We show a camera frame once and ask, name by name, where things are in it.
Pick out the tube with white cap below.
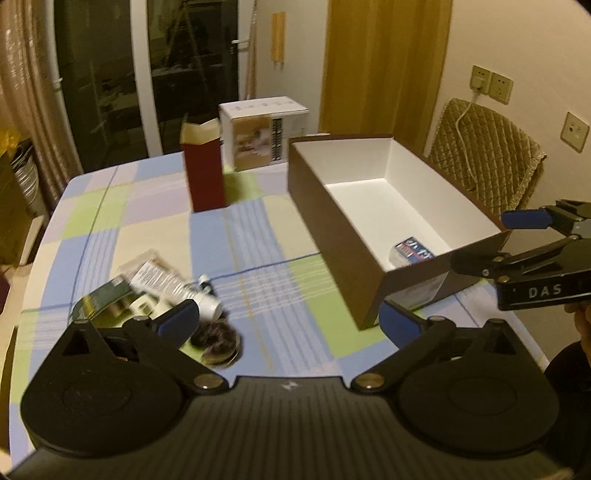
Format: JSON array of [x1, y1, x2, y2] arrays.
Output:
[[129, 261, 221, 320]]

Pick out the small blue printed pack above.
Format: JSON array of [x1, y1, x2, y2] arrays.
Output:
[[392, 236, 435, 267]]

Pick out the person's right hand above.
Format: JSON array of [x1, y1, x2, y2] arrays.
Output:
[[566, 302, 591, 342]]

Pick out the person's dark clothing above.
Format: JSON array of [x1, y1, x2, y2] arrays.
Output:
[[544, 340, 591, 464]]

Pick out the brown cardboard box white inside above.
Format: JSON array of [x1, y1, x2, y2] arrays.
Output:
[[287, 134, 511, 331]]

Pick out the wooden door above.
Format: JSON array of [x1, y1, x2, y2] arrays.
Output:
[[318, 0, 454, 157]]

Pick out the beige wall socket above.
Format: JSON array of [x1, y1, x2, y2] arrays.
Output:
[[488, 72, 513, 103], [470, 65, 491, 96], [560, 112, 591, 153]]

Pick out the clear plastic packet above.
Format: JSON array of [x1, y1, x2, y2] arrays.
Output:
[[117, 249, 172, 283]]

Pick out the beige curtain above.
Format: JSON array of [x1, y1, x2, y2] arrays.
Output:
[[0, 0, 85, 200]]

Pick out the brown cardboard storage box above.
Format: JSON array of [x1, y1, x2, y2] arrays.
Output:
[[0, 154, 49, 267]]

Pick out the dark round hair tie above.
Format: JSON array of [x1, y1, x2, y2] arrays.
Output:
[[190, 320, 243, 368]]

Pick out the glass sliding door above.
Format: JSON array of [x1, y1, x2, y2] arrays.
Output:
[[54, 0, 254, 172]]

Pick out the chair with quilted cover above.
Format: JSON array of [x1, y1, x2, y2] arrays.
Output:
[[427, 98, 547, 217]]

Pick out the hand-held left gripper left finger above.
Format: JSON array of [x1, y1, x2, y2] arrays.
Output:
[[58, 299, 227, 394]]

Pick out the checked tablecloth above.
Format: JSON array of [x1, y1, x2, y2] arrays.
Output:
[[9, 150, 555, 462]]

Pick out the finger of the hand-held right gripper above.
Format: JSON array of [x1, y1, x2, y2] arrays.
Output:
[[501, 199, 591, 237], [450, 236, 591, 280]]

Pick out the yellow plastic bag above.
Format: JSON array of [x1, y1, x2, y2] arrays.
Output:
[[0, 128, 20, 158]]

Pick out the wooden wall hanging strips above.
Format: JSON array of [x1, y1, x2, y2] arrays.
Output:
[[270, 13, 287, 68]]

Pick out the dark red open carton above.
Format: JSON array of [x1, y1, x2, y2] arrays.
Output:
[[179, 117, 228, 213]]

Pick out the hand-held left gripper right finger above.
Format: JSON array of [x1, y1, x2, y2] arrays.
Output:
[[351, 299, 532, 394]]

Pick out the green packet with white rolls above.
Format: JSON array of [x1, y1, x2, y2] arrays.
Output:
[[69, 276, 160, 324]]

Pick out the white power cable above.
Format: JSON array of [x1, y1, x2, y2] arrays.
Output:
[[455, 85, 485, 195]]

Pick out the white printed cardboard box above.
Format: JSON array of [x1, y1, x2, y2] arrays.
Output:
[[218, 97, 309, 173]]

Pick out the stack of pale bowls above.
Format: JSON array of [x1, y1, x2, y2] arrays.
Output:
[[11, 138, 42, 216]]

